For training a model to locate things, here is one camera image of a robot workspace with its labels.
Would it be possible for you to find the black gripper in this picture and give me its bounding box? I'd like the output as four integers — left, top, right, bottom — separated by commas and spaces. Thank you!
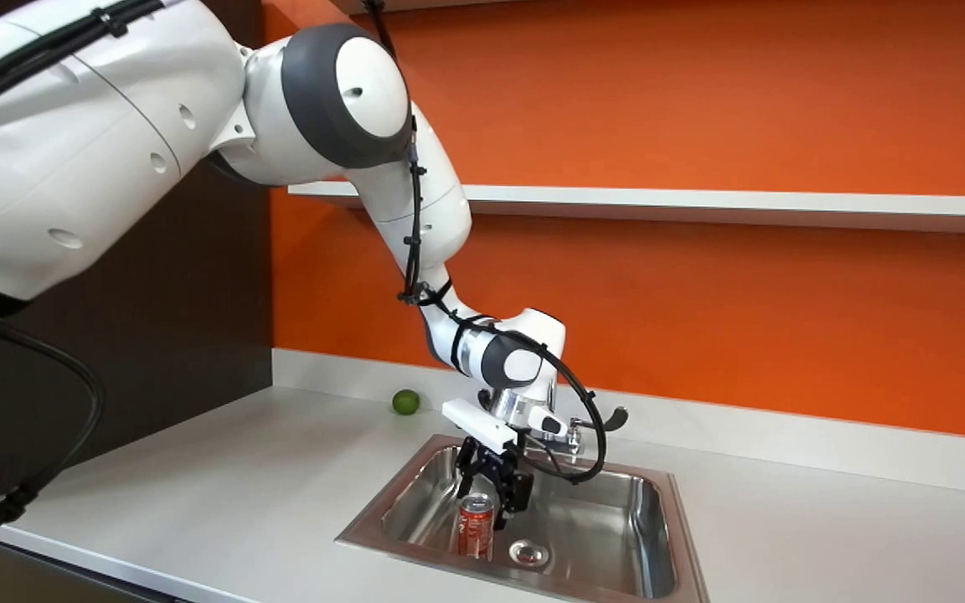
456, 440, 534, 526

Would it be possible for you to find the white wall shelf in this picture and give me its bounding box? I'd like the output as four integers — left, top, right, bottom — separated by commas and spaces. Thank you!
284, 179, 965, 237

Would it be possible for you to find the stainless steel sink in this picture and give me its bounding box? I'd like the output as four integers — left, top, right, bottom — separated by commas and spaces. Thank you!
338, 437, 711, 603

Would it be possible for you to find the green lime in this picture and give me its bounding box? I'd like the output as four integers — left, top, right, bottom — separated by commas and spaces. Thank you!
388, 390, 423, 414

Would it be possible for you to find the dark wood cabinet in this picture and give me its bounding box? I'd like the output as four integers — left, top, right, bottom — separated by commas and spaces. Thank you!
0, 0, 280, 505

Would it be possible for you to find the red soda can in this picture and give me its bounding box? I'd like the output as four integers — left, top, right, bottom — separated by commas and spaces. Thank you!
453, 493, 496, 559

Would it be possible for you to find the chrome faucet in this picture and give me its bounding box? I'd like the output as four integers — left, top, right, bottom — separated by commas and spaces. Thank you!
554, 404, 631, 461

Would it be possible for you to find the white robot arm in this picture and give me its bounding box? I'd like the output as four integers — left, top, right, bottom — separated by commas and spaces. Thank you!
0, 0, 570, 453

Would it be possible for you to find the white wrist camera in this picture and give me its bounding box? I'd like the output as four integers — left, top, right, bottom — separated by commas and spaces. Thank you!
444, 399, 517, 453

